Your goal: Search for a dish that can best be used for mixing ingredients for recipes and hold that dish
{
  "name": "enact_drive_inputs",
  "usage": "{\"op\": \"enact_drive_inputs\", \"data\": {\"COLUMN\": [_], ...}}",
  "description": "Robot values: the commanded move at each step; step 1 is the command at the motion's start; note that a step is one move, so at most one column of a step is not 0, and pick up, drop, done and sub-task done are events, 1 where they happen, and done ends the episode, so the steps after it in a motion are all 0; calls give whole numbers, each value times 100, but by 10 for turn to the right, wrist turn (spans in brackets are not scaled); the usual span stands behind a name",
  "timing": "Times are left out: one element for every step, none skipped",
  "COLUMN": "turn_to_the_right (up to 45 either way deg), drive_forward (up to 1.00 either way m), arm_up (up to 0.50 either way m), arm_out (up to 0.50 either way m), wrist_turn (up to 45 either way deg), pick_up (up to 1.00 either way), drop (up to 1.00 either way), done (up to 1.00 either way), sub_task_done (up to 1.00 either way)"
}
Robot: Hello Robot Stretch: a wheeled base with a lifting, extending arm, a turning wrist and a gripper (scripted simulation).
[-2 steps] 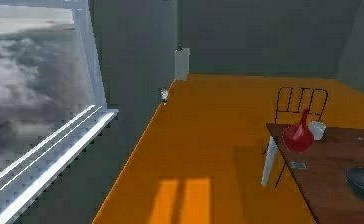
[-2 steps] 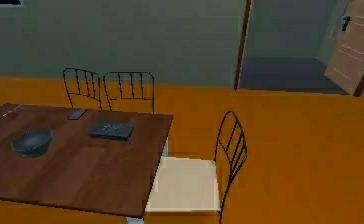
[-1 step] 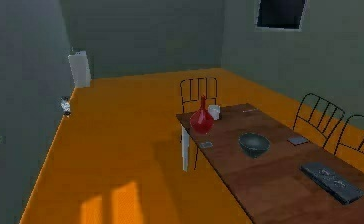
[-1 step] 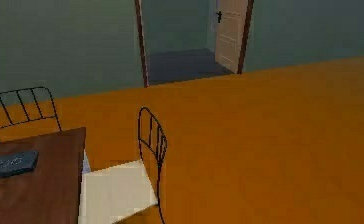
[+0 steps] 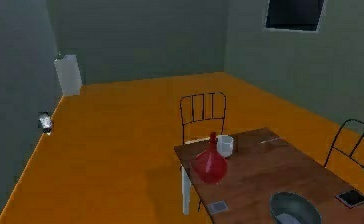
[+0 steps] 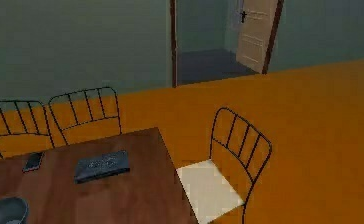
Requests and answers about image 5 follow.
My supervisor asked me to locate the white mug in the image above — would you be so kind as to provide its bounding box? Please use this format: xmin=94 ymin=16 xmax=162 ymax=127
xmin=216 ymin=134 xmax=235 ymax=158

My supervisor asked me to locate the red glass vase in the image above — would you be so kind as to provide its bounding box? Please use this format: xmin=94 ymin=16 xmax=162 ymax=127
xmin=192 ymin=131 xmax=229 ymax=185

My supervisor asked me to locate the silver cutlery piece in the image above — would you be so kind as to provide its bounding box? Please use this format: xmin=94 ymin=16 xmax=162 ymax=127
xmin=259 ymin=137 xmax=280 ymax=145

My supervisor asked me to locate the grey card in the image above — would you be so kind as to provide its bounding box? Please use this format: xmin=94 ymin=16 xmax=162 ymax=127
xmin=207 ymin=200 xmax=230 ymax=215

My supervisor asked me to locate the brown wooden table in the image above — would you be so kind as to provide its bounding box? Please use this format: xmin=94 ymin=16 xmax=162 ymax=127
xmin=174 ymin=127 xmax=364 ymax=224

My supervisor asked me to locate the white bin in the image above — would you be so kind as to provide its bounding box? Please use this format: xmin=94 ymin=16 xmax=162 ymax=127
xmin=53 ymin=54 xmax=83 ymax=98

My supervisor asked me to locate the grey bowl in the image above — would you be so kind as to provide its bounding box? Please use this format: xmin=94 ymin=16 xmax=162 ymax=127
xmin=269 ymin=191 xmax=323 ymax=224

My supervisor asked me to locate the black phone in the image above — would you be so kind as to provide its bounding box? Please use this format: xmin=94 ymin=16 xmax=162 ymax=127
xmin=335 ymin=188 xmax=364 ymax=209

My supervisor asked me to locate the black wire chair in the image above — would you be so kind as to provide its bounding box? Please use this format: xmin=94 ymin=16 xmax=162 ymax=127
xmin=179 ymin=91 xmax=227 ymax=146
xmin=323 ymin=118 xmax=364 ymax=178

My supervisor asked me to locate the silver door handle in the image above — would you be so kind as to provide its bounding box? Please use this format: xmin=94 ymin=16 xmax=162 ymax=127
xmin=37 ymin=111 xmax=54 ymax=136

